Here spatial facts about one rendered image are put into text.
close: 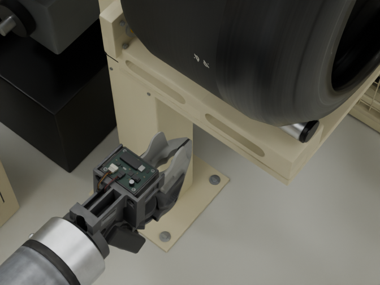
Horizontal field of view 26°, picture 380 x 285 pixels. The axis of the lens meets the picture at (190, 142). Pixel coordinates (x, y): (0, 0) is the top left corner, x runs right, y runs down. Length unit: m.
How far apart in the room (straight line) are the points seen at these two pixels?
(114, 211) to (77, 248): 0.07
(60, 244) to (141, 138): 0.93
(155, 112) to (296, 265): 0.63
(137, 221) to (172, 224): 1.14
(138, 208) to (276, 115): 0.21
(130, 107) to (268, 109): 0.79
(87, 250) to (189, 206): 1.23
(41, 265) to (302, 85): 0.36
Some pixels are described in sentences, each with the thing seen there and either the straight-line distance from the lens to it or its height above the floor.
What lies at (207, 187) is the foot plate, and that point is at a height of 0.01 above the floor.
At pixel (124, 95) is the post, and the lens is 1.76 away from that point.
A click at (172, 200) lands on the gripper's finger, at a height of 1.03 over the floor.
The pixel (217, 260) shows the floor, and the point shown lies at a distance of 2.12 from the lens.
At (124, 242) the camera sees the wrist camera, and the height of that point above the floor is 1.01.
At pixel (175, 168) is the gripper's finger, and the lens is 1.06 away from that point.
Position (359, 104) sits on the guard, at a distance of 2.00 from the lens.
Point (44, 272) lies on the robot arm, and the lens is 0.94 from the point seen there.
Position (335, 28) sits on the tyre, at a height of 1.24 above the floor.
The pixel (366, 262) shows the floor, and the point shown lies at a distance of 2.17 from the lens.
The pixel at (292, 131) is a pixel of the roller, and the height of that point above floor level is 0.91.
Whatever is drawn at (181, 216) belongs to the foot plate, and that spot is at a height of 0.01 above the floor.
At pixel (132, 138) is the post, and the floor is 0.33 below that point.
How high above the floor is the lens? 1.97
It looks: 60 degrees down
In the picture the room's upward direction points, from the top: straight up
